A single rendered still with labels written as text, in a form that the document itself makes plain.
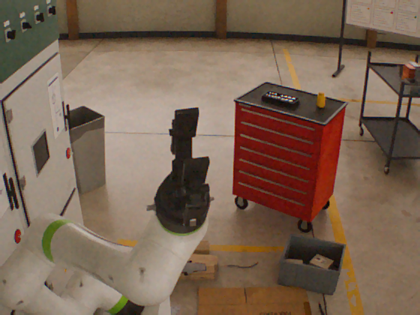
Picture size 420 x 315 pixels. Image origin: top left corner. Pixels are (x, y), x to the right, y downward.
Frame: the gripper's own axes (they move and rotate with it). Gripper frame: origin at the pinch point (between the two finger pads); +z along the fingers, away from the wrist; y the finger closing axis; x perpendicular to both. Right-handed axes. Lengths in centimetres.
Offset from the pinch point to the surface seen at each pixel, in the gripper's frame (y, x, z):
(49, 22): 120, -38, -108
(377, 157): 114, 231, -339
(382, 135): 134, 241, -332
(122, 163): 153, -16, -355
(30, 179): 53, -52, -129
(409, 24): 315, 388, -383
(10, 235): 27, -60, -120
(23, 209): 41, -57, -132
